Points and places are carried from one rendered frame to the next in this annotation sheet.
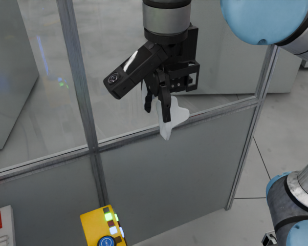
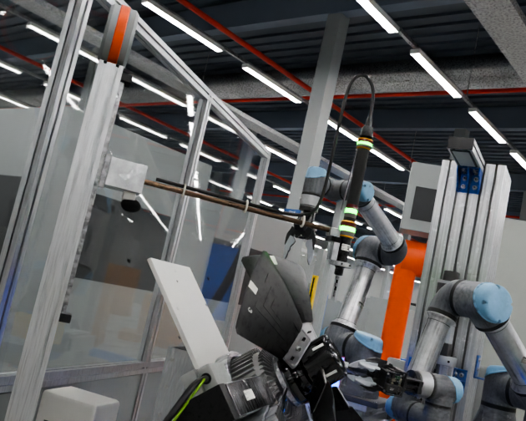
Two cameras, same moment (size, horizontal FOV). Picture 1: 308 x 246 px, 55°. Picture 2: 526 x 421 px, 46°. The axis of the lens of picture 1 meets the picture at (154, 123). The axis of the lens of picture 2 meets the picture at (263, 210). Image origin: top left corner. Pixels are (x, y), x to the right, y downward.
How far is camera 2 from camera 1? 2.10 m
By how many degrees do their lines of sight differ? 66
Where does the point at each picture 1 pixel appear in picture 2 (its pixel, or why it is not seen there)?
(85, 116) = (158, 315)
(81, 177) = (126, 407)
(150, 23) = (312, 201)
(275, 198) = (332, 335)
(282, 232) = (349, 342)
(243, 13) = (366, 190)
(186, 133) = not seen: hidden behind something
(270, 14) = (369, 192)
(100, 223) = not seen: hidden behind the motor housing
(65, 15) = (181, 215)
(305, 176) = (344, 312)
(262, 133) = not seen: outside the picture
